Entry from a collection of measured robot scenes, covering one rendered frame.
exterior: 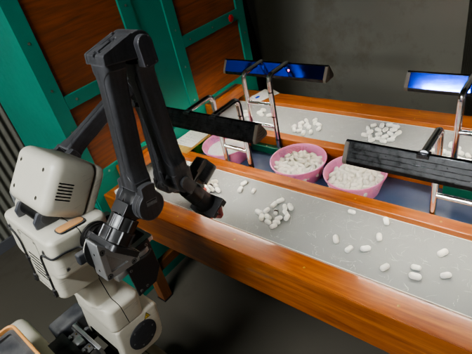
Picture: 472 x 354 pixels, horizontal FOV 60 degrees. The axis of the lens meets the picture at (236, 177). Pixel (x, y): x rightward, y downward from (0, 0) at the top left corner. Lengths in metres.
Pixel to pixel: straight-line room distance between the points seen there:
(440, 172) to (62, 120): 1.47
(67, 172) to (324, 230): 0.94
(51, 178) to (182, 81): 1.37
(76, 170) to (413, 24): 2.53
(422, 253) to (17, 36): 1.65
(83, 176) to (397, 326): 0.96
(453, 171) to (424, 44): 1.96
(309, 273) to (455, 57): 2.09
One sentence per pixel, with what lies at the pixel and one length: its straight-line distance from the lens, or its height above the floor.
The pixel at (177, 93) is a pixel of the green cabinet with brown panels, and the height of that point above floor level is 1.01.
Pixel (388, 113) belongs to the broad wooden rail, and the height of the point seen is 0.77.
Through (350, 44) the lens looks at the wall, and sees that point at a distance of 3.35.
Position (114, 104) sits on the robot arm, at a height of 1.50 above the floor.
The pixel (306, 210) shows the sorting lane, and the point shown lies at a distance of 1.66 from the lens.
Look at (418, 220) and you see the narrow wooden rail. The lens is 1.58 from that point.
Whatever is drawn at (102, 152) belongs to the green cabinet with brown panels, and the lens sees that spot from 2.05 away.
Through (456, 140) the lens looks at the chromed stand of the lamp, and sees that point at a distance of 1.71.
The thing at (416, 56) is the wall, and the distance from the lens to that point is 3.19.
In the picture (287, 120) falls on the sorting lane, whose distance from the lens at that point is 2.33.
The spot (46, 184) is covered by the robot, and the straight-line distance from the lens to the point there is 1.08.
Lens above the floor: 1.82
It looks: 34 degrees down
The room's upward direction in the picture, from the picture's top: 14 degrees counter-clockwise
